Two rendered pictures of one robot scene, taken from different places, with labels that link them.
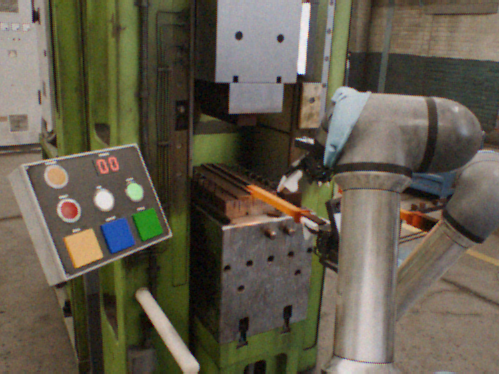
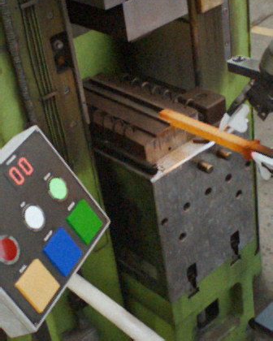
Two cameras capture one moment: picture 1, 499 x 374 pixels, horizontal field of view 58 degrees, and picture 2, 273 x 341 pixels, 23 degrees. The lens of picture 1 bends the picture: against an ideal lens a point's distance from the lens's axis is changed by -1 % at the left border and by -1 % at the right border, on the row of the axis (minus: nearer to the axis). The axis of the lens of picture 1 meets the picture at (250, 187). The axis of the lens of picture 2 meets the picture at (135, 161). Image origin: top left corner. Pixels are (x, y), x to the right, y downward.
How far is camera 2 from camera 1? 0.48 m
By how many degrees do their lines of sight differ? 17
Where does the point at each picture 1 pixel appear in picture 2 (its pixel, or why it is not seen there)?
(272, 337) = (223, 272)
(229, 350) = (182, 304)
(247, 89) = (144, 2)
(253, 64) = not seen: outside the picture
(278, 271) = (218, 201)
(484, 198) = not seen: outside the picture
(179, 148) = (67, 93)
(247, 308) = (192, 254)
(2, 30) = not seen: outside the picture
